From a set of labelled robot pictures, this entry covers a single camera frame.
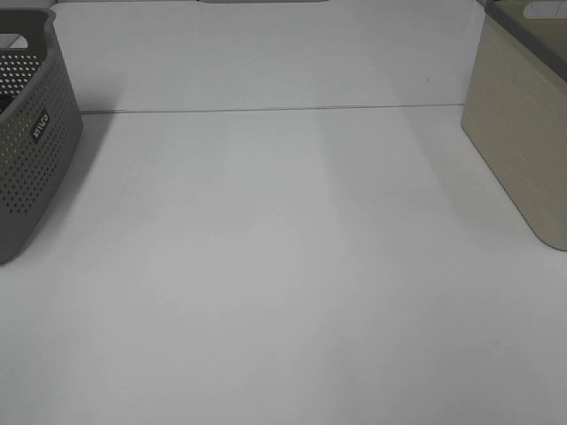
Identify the grey perforated plastic basket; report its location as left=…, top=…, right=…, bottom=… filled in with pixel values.
left=1, top=8, right=83, bottom=263

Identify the beige plastic storage bin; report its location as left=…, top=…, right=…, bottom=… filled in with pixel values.
left=462, top=1, right=566, bottom=251

